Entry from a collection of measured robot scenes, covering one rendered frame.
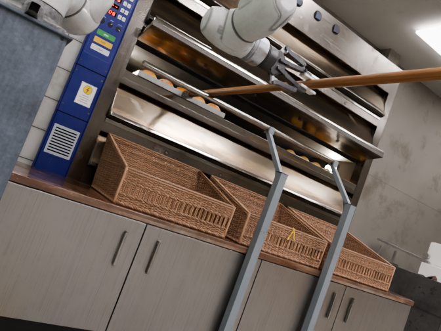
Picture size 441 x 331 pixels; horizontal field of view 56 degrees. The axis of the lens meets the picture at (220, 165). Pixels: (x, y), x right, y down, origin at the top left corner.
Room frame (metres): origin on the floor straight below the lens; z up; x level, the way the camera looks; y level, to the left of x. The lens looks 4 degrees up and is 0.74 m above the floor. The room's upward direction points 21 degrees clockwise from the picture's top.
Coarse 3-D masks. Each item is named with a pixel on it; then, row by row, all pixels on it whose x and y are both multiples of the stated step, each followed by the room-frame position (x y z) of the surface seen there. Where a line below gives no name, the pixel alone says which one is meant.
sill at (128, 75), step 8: (128, 72) 2.04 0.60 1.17; (136, 80) 2.07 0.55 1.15; (144, 80) 2.09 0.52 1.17; (152, 88) 2.11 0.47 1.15; (160, 88) 2.13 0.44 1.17; (168, 96) 2.16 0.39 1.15; (176, 96) 2.18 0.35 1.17; (184, 104) 2.21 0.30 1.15; (192, 104) 2.23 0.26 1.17; (200, 112) 2.26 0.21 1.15; (208, 112) 2.28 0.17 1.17; (216, 120) 2.31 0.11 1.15; (224, 120) 2.34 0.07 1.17; (232, 128) 2.37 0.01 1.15; (240, 128) 2.40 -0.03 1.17; (248, 136) 2.43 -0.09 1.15; (256, 136) 2.45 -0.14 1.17; (264, 144) 2.49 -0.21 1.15; (280, 152) 2.56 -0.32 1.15; (288, 152) 2.58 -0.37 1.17; (296, 160) 2.62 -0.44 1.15; (304, 160) 2.66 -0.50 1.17; (312, 168) 2.70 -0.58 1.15; (320, 168) 2.73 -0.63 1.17; (328, 176) 2.77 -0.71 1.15; (344, 184) 2.85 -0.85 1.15; (352, 184) 2.89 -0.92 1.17
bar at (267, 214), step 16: (144, 64) 1.70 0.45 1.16; (176, 80) 1.77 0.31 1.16; (208, 96) 1.86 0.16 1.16; (240, 112) 1.95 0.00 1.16; (272, 128) 2.04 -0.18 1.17; (272, 144) 1.98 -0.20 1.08; (304, 144) 2.16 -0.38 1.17; (336, 176) 2.23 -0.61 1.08; (272, 192) 1.85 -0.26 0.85; (272, 208) 1.85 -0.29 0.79; (352, 208) 2.08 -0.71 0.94; (256, 240) 1.84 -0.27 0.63; (336, 240) 2.09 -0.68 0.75; (256, 256) 1.85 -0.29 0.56; (336, 256) 2.08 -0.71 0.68; (240, 272) 1.87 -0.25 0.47; (240, 288) 1.84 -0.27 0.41; (320, 288) 2.08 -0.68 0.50; (240, 304) 1.86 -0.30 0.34; (320, 304) 2.09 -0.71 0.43; (224, 320) 1.86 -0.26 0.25; (304, 320) 2.10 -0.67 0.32
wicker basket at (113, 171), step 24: (120, 144) 2.05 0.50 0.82; (120, 168) 1.69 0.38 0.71; (144, 168) 2.11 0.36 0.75; (168, 168) 2.19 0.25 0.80; (192, 168) 2.26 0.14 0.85; (120, 192) 1.63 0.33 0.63; (144, 192) 1.68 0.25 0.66; (168, 192) 1.72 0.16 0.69; (192, 192) 1.77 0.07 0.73; (216, 192) 2.06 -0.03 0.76; (168, 216) 1.74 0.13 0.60; (192, 216) 2.19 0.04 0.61; (216, 216) 2.00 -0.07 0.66
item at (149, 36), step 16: (144, 32) 2.00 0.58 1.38; (160, 32) 1.96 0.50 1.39; (160, 48) 2.11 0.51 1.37; (176, 48) 2.07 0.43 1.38; (192, 48) 2.02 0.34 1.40; (192, 64) 2.19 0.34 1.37; (208, 64) 2.15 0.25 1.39; (224, 64) 2.12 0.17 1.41; (224, 80) 2.27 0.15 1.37; (240, 80) 2.22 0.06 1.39; (256, 80) 2.22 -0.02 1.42; (272, 96) 2.31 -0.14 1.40; (272, 112) 2.52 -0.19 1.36; (288, 112) 2.46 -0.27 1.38; (304, 112) 2.41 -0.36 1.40; (304, 128) 2.63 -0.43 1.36; (320, 128) 2.57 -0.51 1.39; (336, 128) 2.54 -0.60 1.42; (336, 144) 2.76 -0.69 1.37; (352, 144) 2.69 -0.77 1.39
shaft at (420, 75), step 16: (304, 80) 1.33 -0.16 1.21; (320, 80) 1.25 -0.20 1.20; (336, 80) 1.19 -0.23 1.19; (352, 80) 1.14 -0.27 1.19; (368, 80) 1.09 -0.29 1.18; (384, 80) 1.05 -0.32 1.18; (400, 80) 1.01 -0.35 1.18; (416, 80) 0.97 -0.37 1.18; (432, 80) 0.94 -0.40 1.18; (192, 96) 2.08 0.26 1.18
